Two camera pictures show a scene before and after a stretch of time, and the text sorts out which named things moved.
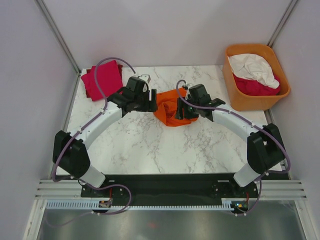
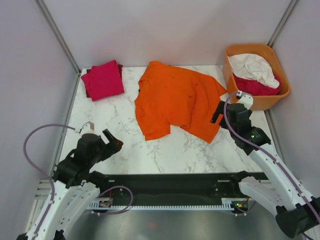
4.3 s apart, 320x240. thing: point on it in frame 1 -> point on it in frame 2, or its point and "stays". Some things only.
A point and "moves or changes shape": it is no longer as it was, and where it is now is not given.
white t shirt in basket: (254, 67) stays
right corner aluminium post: (282, 23) stays
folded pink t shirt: (108, 78) stays
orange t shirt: (166, 107) moves or changes shape
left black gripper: (150, 106) -> (114, 145)
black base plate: (169, 189) stays
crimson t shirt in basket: (248, 87) stays
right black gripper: (181, 103) -> (219, 109)
